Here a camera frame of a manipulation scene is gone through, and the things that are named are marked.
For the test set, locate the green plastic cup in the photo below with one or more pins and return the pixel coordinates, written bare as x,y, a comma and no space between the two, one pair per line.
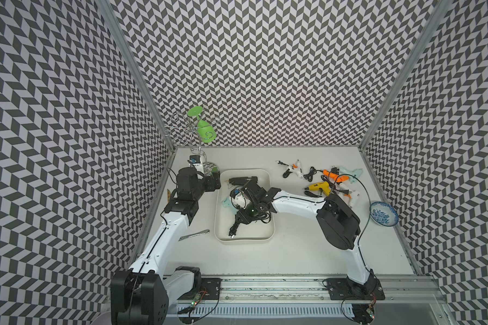
204,130

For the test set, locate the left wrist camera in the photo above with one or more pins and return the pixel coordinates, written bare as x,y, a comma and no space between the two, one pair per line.
197,161

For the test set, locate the small white glue gun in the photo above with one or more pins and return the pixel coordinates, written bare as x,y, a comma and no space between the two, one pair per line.
295,168

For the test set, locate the orange glue gun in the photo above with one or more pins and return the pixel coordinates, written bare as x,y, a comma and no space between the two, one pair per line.
335,177

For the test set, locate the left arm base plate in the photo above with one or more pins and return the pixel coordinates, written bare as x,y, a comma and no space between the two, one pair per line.
209,288

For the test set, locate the blue patterned ceramic bowl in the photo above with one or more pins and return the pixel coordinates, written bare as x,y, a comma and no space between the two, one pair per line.
384,214

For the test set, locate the black hot glue gun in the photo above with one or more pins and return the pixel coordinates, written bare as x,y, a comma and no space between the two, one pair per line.
242,181

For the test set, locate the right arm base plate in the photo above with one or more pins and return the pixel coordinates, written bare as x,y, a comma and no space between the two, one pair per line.
356,289

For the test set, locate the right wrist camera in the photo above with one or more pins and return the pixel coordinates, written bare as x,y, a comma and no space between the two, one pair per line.
239,199

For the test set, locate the aluminium rail frame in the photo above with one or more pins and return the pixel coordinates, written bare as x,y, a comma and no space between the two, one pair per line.
396,299

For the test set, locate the silver metal knife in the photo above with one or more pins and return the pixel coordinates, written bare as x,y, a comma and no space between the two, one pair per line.
185,237

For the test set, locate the mint green glue gun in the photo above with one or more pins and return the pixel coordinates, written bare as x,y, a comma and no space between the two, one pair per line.
228,203

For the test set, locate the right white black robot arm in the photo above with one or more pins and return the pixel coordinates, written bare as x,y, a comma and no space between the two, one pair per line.
338,222

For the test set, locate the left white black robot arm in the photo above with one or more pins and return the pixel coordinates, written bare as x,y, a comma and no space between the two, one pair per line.
142,294

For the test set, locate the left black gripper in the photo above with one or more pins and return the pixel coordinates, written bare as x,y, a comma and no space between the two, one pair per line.
209,179

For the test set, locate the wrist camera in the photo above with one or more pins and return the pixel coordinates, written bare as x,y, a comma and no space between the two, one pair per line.
197,161
239,199

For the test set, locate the mint glue gun at back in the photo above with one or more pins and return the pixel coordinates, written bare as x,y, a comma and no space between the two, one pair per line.
356,173

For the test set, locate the white glue gun right pile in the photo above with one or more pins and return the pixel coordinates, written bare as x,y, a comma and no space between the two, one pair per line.
351,196

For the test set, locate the yellow glue gun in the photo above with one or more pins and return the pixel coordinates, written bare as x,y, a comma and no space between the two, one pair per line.
322,186

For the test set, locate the cream plastic storage box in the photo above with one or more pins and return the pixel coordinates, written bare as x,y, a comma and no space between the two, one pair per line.
226,210

